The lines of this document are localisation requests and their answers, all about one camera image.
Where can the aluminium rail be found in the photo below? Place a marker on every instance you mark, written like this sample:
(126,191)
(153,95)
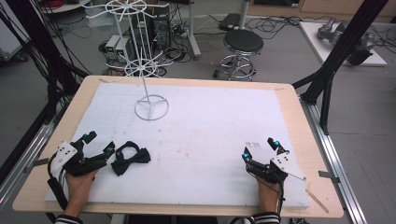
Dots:
(21,174)
(334,161)

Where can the small white power box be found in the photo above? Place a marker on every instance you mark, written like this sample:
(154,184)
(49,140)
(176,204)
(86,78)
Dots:
(122,48)
(111,45)

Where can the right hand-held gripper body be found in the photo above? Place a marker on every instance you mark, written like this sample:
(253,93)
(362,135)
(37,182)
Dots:
(283,163)

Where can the flat black device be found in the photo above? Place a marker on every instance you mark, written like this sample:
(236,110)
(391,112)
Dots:
(229,21)

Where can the black round stool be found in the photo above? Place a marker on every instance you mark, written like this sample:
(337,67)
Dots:
(243,41)

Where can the black computer tower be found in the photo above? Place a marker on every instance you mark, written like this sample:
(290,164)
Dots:
(162,31)

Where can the black bow tie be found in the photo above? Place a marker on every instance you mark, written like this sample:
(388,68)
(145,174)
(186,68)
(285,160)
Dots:
(130,157)

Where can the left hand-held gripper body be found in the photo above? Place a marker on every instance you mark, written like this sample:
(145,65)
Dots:
(67,154)

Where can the white table leg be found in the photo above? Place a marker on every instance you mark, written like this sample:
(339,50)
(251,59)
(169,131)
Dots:
(244,12)
(193,34)

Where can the black metal frame stand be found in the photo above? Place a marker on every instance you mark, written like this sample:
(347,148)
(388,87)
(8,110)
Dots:
(23,18)
(345,46)

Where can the person's left hand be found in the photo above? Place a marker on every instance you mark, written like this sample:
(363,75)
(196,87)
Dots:
(79,186)

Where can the white floor board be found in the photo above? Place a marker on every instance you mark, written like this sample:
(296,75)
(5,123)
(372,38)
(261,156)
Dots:
(314,40)

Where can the person's right hand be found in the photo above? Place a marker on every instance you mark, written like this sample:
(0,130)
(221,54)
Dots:
(267,194)

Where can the white foam mat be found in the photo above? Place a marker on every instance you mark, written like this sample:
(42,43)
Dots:
(202,140)

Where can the beige tape strip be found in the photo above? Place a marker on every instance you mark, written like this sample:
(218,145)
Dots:
(317,200)

